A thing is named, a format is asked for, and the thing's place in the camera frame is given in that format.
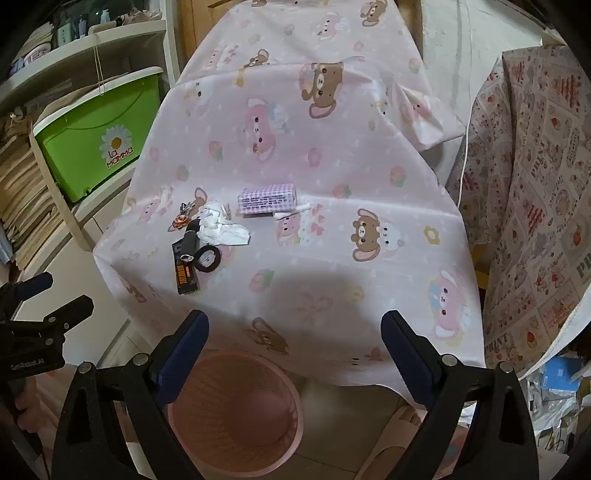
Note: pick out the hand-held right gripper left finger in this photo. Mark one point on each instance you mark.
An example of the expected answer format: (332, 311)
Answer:
(182, 360)

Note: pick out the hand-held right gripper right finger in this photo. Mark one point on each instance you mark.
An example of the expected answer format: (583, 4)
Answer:
(406, 360)

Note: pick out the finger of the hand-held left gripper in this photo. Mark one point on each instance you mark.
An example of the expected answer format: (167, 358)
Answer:
(74, 309)
(37, 281)

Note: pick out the pink plastic basket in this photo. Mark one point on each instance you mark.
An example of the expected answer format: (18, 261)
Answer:
(240, 406)

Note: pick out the black snack wrapper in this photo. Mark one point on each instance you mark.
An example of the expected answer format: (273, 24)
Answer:
(185, 277)

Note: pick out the person's foot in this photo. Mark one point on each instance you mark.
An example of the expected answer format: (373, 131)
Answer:
(408, 417)

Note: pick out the stack of brown paper envelopes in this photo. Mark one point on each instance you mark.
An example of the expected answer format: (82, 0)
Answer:
(27, 198)

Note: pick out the black plastic spoon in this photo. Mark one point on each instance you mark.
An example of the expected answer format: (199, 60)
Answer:
(189, 237)

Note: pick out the crumpled white tissue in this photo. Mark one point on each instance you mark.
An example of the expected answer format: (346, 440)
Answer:
(221, 226)

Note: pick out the pile of plastic bags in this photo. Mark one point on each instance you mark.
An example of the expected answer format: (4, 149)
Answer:
(554, 397)

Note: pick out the green storage box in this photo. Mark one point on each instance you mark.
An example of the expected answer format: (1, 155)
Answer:
(92, 138)

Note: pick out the purple checkered tissue pack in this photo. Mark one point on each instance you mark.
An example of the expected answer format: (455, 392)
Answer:
(265, 199)

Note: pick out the strawberry-print cloth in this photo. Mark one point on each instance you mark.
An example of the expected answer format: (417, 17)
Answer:
(535, 184)

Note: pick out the pink bear-print tablecloth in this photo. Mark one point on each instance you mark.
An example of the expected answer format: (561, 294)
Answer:
(323, 147)

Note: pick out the white printed bowl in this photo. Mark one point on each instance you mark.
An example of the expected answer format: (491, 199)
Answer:
(36, 51)

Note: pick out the teal bottle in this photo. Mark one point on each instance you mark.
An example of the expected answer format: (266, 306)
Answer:
(63, 36)

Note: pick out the white shelf unit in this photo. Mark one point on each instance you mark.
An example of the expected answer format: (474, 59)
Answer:
(115, 36)

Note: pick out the wooden cabinet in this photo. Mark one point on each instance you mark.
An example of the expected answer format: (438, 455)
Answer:
(198, 23)

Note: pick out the white sheet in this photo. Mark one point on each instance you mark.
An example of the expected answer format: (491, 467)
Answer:
(461, 41)

